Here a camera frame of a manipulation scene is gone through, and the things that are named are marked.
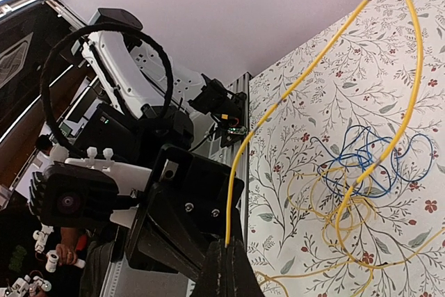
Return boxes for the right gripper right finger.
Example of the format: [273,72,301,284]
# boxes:
[225,239,264,297]

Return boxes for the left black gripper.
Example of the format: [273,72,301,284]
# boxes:
[124,145,231,275]

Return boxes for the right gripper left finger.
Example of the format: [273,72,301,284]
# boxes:
[200,240,227,296]

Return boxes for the yellow cable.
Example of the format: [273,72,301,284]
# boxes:
[224,0,445,297]

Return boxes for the blue cable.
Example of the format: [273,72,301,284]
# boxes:
[309,125,435,200]

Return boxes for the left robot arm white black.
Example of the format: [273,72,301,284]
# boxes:
[76,8,244,278]

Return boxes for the left arm base electronics board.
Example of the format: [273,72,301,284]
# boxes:
[211,113,248,148]

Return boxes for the floral patterned table cloth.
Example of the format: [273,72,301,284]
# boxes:
[247,0,444,296]

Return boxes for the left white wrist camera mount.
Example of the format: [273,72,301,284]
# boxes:
[27,145,154,228]

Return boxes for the aluminium front rail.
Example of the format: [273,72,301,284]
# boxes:
[204,72,252,243]

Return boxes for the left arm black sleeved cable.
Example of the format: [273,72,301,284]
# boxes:
[40,22,175,157]

